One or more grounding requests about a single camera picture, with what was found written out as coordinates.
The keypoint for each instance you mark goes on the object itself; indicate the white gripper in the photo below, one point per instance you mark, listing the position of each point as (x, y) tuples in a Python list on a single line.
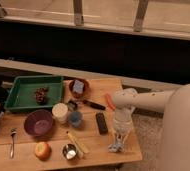
[(122, 124)]

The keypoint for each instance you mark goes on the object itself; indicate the light blue towel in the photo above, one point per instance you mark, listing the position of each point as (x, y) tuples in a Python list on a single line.
[(117, 146)]

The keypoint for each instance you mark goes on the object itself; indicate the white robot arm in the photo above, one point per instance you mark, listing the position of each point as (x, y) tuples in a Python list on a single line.
[(174, 153)]

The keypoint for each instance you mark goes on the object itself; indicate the brown bowl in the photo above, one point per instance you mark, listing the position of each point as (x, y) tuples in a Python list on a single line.
[(79, 95)]

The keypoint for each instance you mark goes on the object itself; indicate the purple bowl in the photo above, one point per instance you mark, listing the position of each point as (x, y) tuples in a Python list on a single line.
[(38, 122)]

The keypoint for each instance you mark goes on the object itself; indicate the black remote control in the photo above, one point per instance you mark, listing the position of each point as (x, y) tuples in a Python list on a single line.
[(102, 126)]

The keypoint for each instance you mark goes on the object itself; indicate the orange carrot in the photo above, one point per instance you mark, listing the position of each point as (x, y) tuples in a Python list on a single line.
[(109, 101)]

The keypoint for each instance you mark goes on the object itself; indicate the wooden spatula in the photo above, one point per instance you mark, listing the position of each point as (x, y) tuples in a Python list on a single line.
[(81, 147)]

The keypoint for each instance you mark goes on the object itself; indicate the blue cup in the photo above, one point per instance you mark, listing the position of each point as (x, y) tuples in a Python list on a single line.
[(75, 118)]

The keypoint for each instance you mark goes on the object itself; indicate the small metal cup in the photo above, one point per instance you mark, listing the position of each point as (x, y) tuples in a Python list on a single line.
[(69, 151)]

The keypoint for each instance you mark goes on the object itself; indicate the white cup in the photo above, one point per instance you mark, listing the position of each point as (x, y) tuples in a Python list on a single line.
[(60, 112)]

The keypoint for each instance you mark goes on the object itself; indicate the blue sponge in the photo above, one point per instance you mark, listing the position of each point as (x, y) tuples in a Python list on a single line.
[(78, 86)]

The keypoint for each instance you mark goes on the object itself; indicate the red yellow apple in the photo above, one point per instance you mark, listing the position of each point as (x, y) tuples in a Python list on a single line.
[(42, 150)]

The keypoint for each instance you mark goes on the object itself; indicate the dark grape bunch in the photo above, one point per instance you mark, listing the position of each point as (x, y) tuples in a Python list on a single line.
[(41, 95)]

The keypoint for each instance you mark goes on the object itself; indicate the green plastic tray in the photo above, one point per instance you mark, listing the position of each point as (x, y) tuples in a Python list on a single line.
[(22, 96)]

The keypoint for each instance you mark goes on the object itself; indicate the metal spoon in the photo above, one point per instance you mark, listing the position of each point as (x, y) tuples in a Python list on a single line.
[(13, 133)]

